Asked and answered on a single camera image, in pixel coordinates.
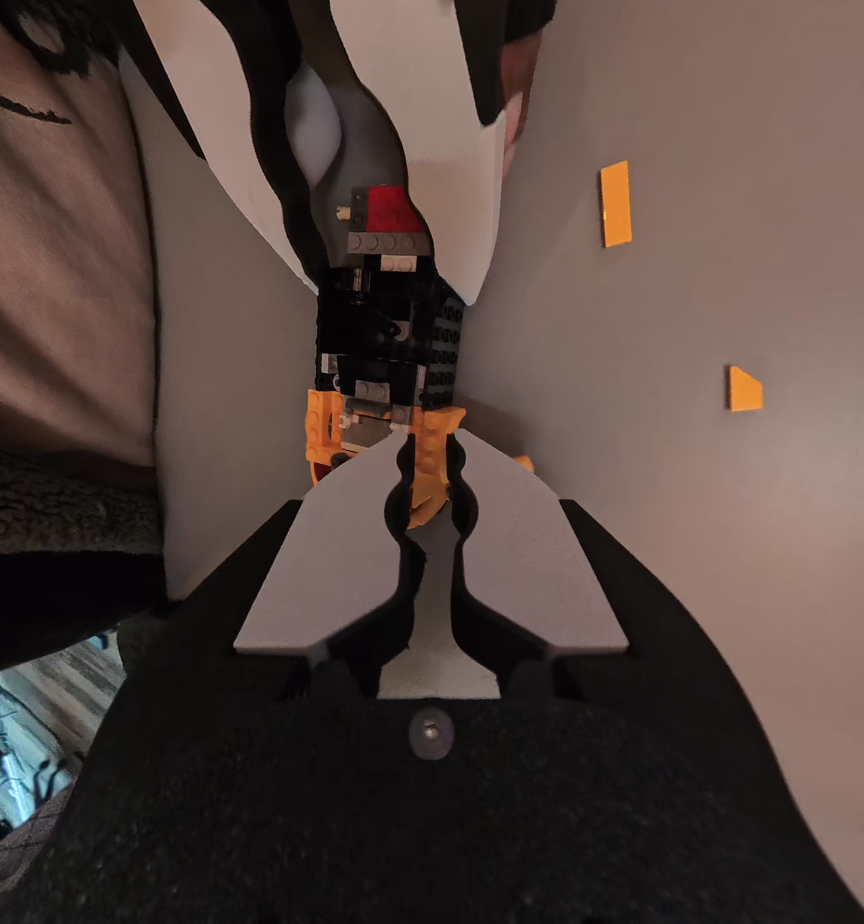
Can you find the person's left hand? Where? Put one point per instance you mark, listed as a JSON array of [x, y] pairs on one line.
[[520, 79]]

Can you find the orange lego wedge tile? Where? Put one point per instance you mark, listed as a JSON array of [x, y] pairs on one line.
[[744, 393]]

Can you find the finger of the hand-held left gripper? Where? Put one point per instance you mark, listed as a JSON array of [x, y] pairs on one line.
[[208, 86], [439, 108]]

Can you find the dark fleece jacket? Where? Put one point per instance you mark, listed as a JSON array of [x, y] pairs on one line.
[[56, 548]]

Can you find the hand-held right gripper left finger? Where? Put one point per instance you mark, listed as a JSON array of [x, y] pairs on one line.
[[331, 556]]

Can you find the beige printed shirt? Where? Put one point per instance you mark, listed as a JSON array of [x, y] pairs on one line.
[[56, 274]]

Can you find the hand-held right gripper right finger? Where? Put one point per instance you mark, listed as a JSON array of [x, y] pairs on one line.
[[540, 563]]

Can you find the orange and black lego car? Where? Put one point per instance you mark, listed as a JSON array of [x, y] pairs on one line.
[[388, 339]]

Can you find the flat orange lego tile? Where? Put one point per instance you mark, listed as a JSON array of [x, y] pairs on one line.
[[616, 206]]

